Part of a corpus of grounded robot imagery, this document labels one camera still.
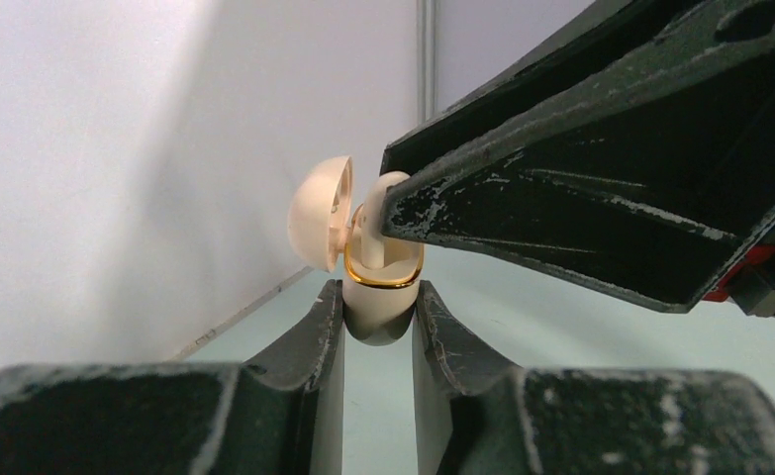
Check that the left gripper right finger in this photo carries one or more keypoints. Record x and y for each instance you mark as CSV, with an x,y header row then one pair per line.
x,y
478,412

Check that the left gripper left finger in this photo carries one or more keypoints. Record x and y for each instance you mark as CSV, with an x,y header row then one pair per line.
x,y
279,412

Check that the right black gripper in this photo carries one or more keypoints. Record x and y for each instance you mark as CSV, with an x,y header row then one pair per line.
x,y
652,181

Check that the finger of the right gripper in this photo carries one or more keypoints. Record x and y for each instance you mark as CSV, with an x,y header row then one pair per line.
x,y
597,37

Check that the beige earbud charging case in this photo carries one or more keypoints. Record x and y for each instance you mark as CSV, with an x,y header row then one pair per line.
x,y
323,229

